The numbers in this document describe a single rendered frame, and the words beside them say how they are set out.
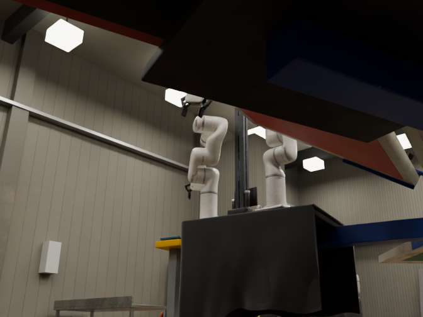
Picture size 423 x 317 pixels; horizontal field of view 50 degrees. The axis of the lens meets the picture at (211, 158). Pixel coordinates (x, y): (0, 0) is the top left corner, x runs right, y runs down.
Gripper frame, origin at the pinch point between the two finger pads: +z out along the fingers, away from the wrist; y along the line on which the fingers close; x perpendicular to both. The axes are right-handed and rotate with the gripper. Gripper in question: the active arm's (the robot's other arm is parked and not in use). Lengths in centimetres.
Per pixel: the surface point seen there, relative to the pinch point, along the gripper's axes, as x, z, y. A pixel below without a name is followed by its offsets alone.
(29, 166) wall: -318, -5, 582
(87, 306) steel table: -366, 179, 392
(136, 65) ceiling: -464, -276, 566
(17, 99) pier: -270, -109, 608
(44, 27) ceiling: -280, -257, 629
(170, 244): -6, 57, -4
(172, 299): -10, 78, -10
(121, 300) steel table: -351, 150, 319
